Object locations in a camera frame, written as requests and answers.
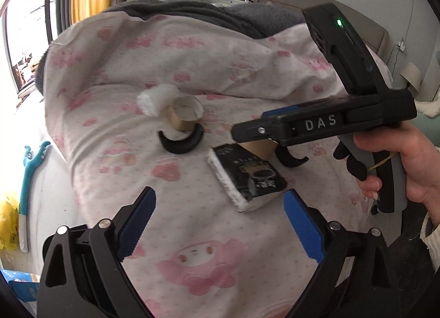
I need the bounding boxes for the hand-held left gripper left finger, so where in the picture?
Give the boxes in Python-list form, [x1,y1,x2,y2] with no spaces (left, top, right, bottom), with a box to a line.
[37,186,157,318]

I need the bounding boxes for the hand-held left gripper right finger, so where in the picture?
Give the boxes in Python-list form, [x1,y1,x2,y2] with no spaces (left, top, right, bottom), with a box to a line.
[282,188,401,318]

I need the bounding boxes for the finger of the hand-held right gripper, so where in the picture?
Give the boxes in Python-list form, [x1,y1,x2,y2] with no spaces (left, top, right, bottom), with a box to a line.
[231,115,286,144]
[254,104,301,121]

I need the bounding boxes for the cardboard tube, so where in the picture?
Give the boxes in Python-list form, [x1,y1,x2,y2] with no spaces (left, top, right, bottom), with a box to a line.
[239,140,277,161]
[166,95,204,132]

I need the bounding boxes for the black snack packet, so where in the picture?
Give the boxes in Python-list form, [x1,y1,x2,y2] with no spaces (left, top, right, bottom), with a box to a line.
[207,144,288,213]

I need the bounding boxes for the black curved plastic piece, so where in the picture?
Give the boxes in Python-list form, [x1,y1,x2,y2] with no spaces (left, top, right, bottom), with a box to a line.
[157,123,204,154]

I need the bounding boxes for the white tissue wad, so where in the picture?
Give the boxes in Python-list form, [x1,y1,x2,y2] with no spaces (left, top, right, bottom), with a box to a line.
[137,83,180,118]

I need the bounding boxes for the person's right hand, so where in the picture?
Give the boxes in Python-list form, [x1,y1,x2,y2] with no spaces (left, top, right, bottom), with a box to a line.
[354,121,440,217]

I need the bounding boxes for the pink printed blanket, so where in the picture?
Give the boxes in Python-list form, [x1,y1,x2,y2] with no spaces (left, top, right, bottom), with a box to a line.
[45,13,394,318]

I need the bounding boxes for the blue toy back scratcher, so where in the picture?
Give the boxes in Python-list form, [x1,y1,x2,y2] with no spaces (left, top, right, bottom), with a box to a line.
[18,141,51,253]

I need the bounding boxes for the white dresser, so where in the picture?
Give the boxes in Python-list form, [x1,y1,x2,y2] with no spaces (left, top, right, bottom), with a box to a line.
[203,0,248,7]

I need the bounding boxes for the yellow plastic bag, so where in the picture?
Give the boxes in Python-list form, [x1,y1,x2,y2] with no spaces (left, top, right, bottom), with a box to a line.
[0,192,20,250]

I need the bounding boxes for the blue plastic pack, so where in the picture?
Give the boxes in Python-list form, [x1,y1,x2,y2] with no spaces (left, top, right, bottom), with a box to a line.
[0,268,42,306]

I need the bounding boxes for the balcony glass door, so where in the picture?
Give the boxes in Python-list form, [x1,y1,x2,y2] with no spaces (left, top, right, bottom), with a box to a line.
[5,0,57,95]

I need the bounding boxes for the white charger cable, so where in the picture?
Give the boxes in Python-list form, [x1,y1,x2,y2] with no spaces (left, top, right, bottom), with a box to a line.
[388,38,408,74]

